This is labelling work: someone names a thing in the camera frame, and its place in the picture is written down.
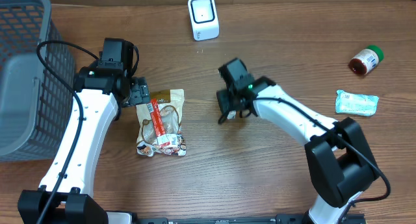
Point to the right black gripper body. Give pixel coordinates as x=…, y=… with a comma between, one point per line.
x=224, y=104

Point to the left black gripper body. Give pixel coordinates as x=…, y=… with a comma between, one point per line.
x=139, y=92

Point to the red snack stick pack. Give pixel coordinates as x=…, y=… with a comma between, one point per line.
x=162, y=139

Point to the beige dried food bag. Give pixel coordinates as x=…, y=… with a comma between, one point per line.
x=170, y=104

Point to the teal wet wipes packet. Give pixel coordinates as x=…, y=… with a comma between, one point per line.
x=357, y=104

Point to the green white round container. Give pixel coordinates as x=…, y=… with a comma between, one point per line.
x=366, y=60

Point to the orange tissue packet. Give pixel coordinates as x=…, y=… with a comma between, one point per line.
x=231, y=114

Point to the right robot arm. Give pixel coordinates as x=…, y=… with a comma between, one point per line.
x=340, y=161

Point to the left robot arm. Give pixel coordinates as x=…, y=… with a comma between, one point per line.
x=65, y=194

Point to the white barcode scanner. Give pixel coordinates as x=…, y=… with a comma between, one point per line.
x=204, y=19

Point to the grey plastic mesh basket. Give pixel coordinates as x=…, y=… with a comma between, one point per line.
x=35, y=106

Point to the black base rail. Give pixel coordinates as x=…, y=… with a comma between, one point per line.
x=221, y=220

